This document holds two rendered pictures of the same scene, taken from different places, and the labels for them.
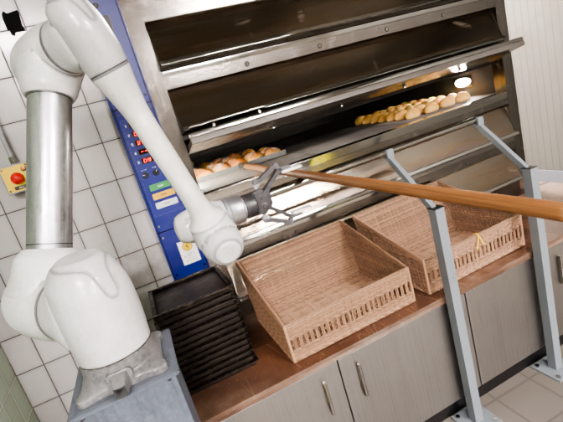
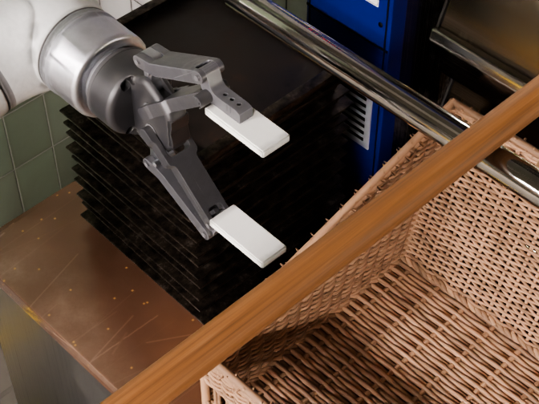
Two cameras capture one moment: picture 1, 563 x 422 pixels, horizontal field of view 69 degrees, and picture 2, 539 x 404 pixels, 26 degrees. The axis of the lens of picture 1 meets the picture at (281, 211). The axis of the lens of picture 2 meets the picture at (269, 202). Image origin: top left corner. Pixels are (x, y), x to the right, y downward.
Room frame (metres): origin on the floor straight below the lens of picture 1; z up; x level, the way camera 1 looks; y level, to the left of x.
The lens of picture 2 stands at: (0.99, -0.69, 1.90)
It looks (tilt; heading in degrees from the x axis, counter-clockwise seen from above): 47 degrees down; 64
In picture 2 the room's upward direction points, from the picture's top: straight up
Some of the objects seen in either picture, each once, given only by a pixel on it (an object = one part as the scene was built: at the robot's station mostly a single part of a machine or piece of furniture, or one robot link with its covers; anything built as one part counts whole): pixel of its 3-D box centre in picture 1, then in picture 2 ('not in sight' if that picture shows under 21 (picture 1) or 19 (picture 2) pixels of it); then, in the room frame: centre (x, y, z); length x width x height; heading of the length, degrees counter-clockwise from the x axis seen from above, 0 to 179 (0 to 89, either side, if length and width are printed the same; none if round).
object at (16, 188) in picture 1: (20, 177); not in sight; (1.51, 0.87, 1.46); 0.10 x 0.07 x 0.10; 108
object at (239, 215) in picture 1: (235, 210); (97, 65); (1.21, 0.13, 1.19); 0.09 x 0.06 x 0.09; 17
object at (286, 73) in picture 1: (358, 62); not in sight; (2.03, -0.55, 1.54); 1.79 x 0.11 x 0.19; 108
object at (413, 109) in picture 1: (409, 109); not in sight; (2.63, -0.96, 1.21); 0.61 x 0.48 x 0.06; 18
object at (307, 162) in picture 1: (372, 140); not in sight; (2.05, -0.54, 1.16); 1.80 x 0.06 x 0.04; 108
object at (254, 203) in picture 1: (257, 203); (147, 104); (1.23, 0.06, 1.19); 0.09 x 0.07 x 0.08; 107
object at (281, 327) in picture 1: (321, 280); (492, 377); (1.59, -0.08, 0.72); 0.56 x 0.49 x 0.28; 109
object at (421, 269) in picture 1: (434, 229); not in sight; (1.78, -0.66, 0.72); 0.56 x 0.49 x 0.28; 109
